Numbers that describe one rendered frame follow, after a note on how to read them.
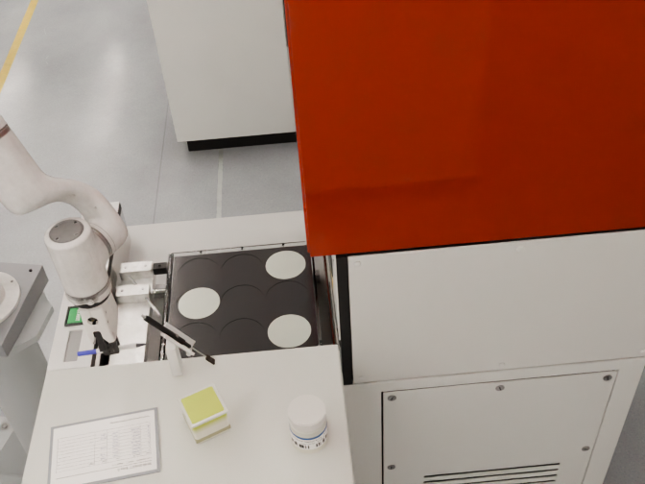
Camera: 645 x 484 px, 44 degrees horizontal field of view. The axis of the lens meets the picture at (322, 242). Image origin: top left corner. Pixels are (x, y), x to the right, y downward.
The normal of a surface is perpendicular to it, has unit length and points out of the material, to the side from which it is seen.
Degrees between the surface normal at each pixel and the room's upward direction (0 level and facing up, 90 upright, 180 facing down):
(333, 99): 90
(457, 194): 90
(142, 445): 0
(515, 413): 90
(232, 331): 0
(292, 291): 0
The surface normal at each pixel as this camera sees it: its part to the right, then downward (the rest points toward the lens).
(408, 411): 0.07, 0.68
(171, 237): -0.05, -0.73
